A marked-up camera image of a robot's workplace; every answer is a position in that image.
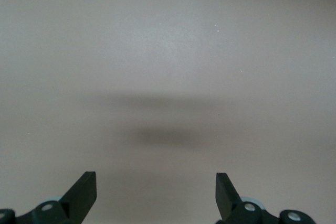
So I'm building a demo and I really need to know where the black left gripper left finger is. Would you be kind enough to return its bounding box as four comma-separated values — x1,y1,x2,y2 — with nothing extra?
0,171,98,224

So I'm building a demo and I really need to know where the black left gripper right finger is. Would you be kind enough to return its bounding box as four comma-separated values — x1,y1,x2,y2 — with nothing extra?
215,173,316,224

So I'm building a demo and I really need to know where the brown table cover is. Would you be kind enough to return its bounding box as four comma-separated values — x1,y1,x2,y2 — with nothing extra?
0,0,336,224

